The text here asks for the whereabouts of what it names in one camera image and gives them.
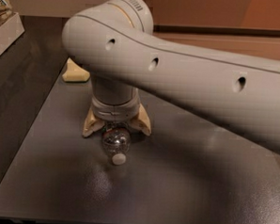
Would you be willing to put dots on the white box with items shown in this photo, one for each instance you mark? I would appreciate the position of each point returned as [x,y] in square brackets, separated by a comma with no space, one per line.
[11,25]

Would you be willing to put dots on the clear plastic water bottle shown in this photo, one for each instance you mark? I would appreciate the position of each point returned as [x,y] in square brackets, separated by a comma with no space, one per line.
[116,141]

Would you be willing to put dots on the dark wooden side table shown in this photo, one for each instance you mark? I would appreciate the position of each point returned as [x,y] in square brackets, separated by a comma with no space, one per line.
[28,71]

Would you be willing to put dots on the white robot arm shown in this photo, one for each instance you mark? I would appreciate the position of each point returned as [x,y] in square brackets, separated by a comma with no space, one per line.
[114,42]

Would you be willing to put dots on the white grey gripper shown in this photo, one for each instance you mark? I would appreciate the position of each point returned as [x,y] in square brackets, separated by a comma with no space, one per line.
[114,111]

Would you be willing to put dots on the yellow sponge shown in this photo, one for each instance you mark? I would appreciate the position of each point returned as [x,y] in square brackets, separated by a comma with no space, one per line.
[74,73]

